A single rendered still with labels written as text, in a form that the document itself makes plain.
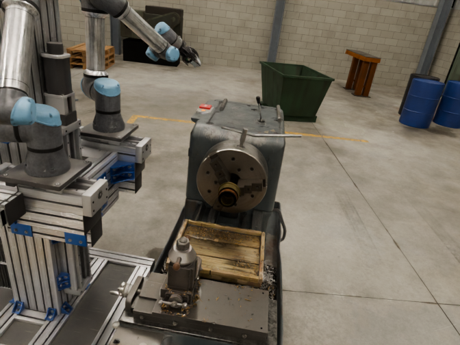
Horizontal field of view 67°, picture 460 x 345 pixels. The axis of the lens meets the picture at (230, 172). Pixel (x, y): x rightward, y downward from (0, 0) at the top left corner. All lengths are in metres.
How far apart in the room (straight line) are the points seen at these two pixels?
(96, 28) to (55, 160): 0.72
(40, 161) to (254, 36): 10.46
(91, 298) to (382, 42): 11.45
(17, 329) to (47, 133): 1.16
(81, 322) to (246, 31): 10.28
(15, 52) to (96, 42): 0.74
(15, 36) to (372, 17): 11.55
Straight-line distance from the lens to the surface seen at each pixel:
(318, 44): 11.84
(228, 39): 11.49
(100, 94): 1.74
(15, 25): 1.18
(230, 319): 1.08
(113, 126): 1.78
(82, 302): 2.21
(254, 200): 1.55
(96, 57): 1.84
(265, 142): 1.61
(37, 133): 1.33
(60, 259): 1.96
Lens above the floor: 1.78
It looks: 26 degrees down
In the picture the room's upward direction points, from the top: 7 degrees clockwise
